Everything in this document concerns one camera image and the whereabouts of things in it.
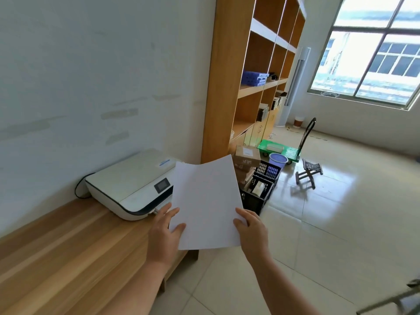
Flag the person's right hand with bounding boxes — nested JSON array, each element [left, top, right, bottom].
[[233, 208, 271, 263]]

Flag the person's left hand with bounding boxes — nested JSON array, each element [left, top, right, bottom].
[[146, 203, 186, 269]]

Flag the white paper sheets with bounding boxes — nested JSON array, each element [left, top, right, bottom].
[[168, 154, 247, 250]]

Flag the person's left forearm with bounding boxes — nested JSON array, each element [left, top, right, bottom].
[[66, 259, 171, 315]]

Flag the person's right forearm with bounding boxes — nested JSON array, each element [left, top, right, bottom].
[[251, 256, 320, 315]]

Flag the black plastic crate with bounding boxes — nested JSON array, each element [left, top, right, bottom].
[[239, 159, 282, 216]]

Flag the white printer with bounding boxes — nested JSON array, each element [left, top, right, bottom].
[[85, 149, 177, 221]]

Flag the cardboard box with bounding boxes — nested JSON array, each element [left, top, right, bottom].
[[235, 145, 262, 169]]

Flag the purple plastic basket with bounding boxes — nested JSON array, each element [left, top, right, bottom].
[[269, 153, 289, 168]]

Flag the small folding stool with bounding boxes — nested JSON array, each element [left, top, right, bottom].
[[295, 159, 324, 190]]

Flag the green platform trolley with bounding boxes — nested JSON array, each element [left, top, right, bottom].
[[257, 117, 317, 166]]

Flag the wooden bench table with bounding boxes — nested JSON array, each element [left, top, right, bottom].
[[0, 197, 199, 315]]

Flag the books on shelf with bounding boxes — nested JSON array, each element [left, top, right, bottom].
[[257, 90, 288, 122]]

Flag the blue file rack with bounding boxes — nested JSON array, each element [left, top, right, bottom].
[[241, 71, 270, 86]]

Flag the white standing air conditioner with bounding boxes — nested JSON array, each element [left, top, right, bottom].
[[275, 46, 311, 126]]

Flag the tall wooden bookshelf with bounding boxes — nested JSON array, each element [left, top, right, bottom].
[[201, 0, 306, 164]]

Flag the black printer cable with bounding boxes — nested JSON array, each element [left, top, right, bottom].
[[74, 173, 96, 199]]

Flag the grey metal frame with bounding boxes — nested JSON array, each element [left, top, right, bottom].
[[356, 279, 420, 315]]

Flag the window with grey frame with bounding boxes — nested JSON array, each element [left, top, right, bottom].
[[307, 0, 420, 111]]

